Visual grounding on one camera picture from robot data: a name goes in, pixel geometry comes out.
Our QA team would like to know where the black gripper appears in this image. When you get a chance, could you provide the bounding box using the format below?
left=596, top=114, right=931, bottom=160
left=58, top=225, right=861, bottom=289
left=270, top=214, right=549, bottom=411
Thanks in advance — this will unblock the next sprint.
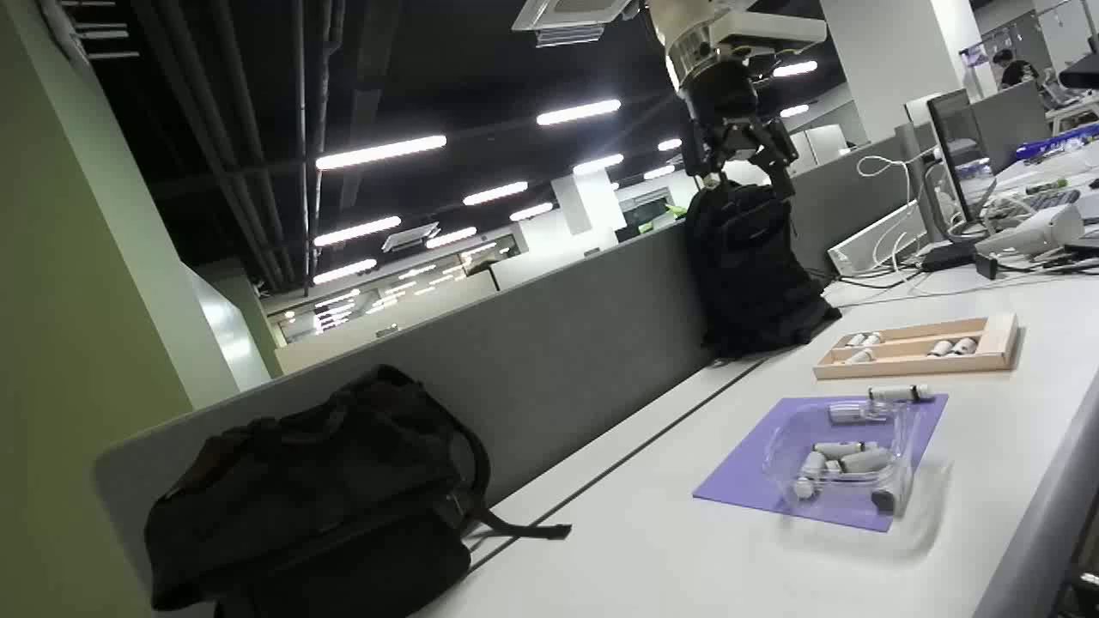
left=684, top=55, right=795, bottom=197

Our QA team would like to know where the white-capped bottle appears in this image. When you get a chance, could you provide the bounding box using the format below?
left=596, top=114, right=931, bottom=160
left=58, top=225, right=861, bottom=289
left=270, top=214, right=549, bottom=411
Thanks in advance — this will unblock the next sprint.
left=828, top=400, right=880, bottom=426

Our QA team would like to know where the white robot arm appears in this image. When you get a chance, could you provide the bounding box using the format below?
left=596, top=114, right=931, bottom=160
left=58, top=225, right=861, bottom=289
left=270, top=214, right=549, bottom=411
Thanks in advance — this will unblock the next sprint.
left=643, top=0, right=828, bottom=197

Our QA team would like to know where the white-capped bottle placemat edge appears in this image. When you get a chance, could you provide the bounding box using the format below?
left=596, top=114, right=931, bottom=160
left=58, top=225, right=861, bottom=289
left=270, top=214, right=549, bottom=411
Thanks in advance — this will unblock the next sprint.
left=869, top=383, right=933, bottom=400

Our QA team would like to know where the wooden compartment tray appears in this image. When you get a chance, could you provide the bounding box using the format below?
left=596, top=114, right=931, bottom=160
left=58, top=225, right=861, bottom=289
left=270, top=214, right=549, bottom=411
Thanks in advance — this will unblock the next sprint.
left=815, top=313, right=1020, bottom=381

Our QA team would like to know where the purple placemat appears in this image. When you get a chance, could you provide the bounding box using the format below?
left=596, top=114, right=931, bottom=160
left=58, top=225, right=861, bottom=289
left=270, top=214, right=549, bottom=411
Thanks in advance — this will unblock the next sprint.
left=697, top=395, right=947, bottom=533

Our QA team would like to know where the bottle in clear container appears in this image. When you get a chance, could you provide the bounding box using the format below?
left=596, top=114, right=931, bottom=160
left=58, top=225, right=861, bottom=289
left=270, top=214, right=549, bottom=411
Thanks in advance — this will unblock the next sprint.
left=789, top=439, right=894, bottom=500

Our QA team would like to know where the white ceiling air unit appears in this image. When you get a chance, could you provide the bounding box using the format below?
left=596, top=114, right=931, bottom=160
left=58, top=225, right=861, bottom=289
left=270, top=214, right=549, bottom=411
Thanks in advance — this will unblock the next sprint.
left=512, top=0, right=634, bottom=49

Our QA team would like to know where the black backpack far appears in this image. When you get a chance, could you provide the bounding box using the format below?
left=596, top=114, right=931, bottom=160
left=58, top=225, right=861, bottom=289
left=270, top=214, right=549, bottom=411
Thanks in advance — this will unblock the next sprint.
left=684, top=181, right=838, bottom=360

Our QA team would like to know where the black backpack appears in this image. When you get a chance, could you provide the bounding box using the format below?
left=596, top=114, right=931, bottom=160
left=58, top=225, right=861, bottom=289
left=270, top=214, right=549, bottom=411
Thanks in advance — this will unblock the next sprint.
left=684, top=181, right=838, bottom=360
left=144, top=363, right=569, bottom=618

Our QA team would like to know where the computer monitor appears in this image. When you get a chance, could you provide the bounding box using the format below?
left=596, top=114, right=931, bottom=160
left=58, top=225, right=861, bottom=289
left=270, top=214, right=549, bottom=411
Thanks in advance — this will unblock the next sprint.
left=924, top=88, right=997, bottom=270

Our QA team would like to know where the grey desk partition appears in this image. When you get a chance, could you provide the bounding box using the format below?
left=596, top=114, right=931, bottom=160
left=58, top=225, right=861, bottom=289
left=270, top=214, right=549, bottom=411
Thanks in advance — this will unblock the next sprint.
left=91, top=225, right=744, bottom=577

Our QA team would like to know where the clear plastic container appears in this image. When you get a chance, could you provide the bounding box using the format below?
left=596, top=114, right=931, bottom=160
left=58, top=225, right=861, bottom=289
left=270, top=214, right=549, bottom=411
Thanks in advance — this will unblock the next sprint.
left=762, top=407, right=952, bottom=558

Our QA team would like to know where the black backpack near front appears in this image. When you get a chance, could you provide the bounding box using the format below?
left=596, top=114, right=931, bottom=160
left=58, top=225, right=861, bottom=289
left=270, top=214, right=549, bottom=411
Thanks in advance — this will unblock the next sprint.
left=144, top=363, right=569, bottom=618

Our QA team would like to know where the white cable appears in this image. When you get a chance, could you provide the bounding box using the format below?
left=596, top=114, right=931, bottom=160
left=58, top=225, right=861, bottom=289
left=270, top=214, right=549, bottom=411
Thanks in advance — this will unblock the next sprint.
left=838, top=146, right=956, bottom=289

